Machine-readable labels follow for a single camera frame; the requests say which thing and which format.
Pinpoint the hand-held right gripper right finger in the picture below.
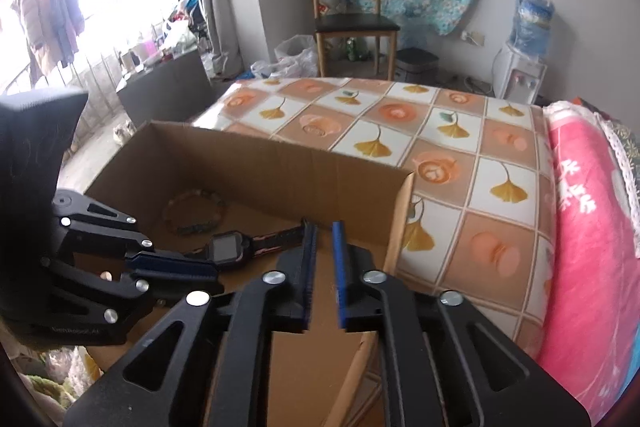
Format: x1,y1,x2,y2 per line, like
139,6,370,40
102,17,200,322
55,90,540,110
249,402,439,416
332,221,591,427

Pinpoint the pink floral blanket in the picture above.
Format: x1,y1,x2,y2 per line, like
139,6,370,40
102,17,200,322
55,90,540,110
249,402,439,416
537,99,640,413

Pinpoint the brown cardboard box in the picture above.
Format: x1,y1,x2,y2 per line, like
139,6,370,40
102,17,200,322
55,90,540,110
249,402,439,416
82,119,416,427

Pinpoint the purple smartwatch pink strap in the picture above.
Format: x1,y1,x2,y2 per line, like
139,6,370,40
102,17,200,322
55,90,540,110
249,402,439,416
185,227,306,265

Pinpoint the beige hanging jacket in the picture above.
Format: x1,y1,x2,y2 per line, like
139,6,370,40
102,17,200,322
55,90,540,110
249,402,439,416
11,0,51,82

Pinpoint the white water dispenser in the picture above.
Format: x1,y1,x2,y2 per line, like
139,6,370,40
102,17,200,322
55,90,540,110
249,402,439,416
492,42,548,105

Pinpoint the metal window railing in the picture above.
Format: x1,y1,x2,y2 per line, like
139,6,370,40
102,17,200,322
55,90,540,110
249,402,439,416
0,34,126,148

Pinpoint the multicolour bead bracelet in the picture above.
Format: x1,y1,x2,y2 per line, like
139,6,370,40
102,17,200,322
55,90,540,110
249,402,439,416
164,189,227,237

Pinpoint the grey hanging jacket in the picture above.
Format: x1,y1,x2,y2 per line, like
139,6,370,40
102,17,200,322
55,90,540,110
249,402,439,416
42,0,68,68

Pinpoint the dark grey cabinet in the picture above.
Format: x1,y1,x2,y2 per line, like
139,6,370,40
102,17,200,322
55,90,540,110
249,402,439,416
116,52,221,128

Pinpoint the black trash bin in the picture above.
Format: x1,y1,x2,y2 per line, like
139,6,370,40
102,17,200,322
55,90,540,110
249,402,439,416
392,48,441,82

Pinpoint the wooden chair black seat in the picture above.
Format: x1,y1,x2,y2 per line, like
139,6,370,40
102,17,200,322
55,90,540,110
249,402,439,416
305,0,402,80

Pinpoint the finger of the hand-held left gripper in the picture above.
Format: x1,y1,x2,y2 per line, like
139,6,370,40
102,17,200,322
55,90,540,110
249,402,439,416
52,189,218,280
40,257,226,325

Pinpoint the clear plastic bag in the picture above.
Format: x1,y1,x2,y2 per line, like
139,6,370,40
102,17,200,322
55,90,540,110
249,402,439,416
274,34,319,78

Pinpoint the pile of clothes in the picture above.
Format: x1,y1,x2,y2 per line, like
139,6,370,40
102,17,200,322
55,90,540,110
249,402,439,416
165,0,211,52

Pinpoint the ginkgo print tablecloth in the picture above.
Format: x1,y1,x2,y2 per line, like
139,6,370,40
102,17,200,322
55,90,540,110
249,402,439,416
190,76,557,388

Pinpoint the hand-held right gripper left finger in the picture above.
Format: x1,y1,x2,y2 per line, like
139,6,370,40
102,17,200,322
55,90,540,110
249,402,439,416
65,219,319,427

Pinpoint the blue water bottle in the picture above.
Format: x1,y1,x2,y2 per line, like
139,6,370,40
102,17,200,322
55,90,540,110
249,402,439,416
510,0,556,58

